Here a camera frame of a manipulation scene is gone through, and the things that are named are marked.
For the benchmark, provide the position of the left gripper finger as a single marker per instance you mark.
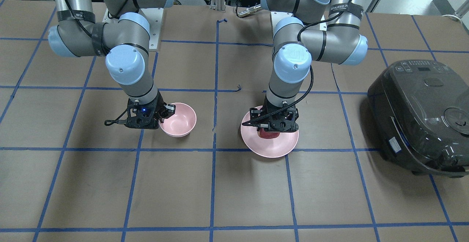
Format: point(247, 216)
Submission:
point(255, 114)

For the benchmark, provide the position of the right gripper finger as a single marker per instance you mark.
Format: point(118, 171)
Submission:
point(166, 111)

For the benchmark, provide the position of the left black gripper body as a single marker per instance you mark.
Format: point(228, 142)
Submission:
point(253, 114)

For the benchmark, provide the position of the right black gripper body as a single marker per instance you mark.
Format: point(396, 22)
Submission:
point(160, 105)

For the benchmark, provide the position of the pink bowl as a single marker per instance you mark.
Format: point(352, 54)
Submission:
point(181, 123)

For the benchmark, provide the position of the red apple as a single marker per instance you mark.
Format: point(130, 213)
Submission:
point(268, 134)

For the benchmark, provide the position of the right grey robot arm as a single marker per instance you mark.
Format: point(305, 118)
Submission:
point(79, 34)

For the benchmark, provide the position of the pink plate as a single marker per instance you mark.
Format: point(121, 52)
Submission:
point(271, 148)

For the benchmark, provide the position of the dark grey rice cooker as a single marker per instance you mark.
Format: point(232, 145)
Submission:
point(421, 111)

